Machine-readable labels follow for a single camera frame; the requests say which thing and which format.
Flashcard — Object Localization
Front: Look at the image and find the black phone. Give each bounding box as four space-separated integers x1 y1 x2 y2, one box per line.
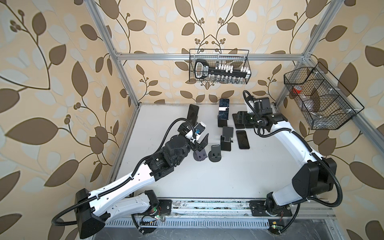
232 114 246 130

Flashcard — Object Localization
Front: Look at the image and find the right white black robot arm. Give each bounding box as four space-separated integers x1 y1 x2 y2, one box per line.
237 90 343 216

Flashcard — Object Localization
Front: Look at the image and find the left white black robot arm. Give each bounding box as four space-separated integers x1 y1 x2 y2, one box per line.
52 118 208 239

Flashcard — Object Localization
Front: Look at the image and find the front left purple stand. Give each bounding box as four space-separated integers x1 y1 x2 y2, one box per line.
193 149 208 162

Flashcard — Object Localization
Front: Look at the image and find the front right black stand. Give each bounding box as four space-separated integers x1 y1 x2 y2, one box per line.
208 145 222 163

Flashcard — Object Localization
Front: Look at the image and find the black stand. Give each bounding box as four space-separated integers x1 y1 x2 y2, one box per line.
218 119 228 128
208 145 222 163
220 127 234 152

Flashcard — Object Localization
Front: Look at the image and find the middle right black stand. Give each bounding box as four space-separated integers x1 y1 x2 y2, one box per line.
220 127 234 152

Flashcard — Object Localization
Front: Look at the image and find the back right black stand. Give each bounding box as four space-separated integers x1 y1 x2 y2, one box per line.
218 119 228 128

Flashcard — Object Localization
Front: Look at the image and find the red capped clear item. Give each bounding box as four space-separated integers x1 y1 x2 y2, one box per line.
292 85 303 96

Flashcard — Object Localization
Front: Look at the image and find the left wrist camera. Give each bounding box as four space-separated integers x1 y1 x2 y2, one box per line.
189 122 206 143

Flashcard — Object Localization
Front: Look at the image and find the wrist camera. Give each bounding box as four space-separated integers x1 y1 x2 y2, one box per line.
189 122 206 143
254 97 273 116

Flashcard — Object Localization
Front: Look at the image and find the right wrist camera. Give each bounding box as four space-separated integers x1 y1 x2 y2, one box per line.
254 97 273 116

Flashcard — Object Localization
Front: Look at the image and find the back wire basket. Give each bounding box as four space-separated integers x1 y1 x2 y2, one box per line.
189 48 252 85

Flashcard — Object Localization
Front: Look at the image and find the wire basket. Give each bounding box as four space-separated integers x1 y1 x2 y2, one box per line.
189 48 252 85
284 62 365 130

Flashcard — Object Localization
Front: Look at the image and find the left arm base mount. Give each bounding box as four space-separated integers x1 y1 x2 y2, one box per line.
141 199 173 217

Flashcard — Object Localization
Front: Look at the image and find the front aluminium rail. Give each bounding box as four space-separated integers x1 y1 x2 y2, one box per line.
86 196 337 229

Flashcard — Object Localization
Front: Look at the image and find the right wire basket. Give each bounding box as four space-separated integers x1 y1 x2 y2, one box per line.
284 62 365 130

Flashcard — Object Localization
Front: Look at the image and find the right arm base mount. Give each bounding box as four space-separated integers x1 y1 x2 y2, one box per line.
249 199 293 218

